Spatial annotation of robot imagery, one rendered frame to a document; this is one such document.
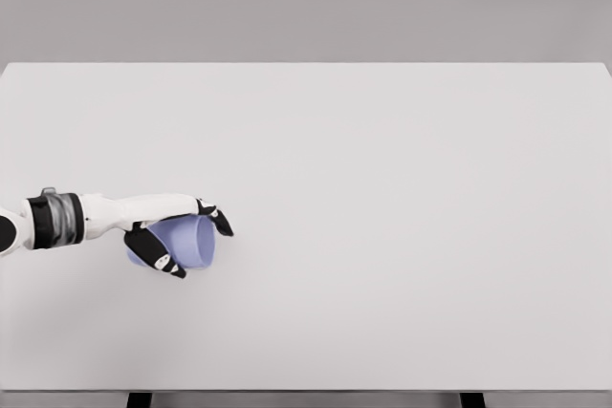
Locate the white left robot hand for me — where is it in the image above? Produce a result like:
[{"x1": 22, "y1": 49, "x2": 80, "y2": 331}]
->
[{"x1": 117, "y1": 193, "x2": 235, "y2": 280}]

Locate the lavender plastic cup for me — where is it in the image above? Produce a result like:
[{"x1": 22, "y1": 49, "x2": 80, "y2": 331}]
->
[{"x1": 125, "y1": 215, "x2": 217, "y2": 270}]

